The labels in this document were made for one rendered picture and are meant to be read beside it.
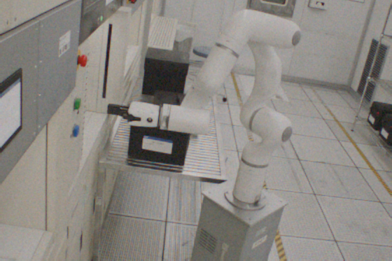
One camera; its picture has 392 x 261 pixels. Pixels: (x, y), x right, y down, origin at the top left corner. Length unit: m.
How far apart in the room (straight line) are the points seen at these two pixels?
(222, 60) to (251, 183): 0.62
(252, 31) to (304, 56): 5.11
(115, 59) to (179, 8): 4.12
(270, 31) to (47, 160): 0.82
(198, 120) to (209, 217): 0.64
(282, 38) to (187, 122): 0.43
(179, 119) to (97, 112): 0.91
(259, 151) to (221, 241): 0.44
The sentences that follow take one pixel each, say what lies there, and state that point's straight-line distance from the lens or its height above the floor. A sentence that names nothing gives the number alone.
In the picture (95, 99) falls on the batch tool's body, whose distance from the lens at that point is 2.19.
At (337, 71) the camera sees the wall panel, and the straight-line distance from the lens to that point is 6.73.
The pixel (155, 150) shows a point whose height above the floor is 0.82.
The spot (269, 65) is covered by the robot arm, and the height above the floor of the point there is 1.38.
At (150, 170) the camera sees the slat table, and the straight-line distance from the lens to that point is 1.97.
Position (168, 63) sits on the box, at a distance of 2.74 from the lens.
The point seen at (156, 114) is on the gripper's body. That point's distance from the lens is 1.37.
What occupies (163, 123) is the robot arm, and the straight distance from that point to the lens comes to 1.37.
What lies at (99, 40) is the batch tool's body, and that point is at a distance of 2.10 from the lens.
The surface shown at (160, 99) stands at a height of 0.86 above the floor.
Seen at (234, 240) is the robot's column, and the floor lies 0.64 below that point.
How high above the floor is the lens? 1.76
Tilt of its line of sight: 22 degrees down
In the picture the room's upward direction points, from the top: 10 degrees clockwise
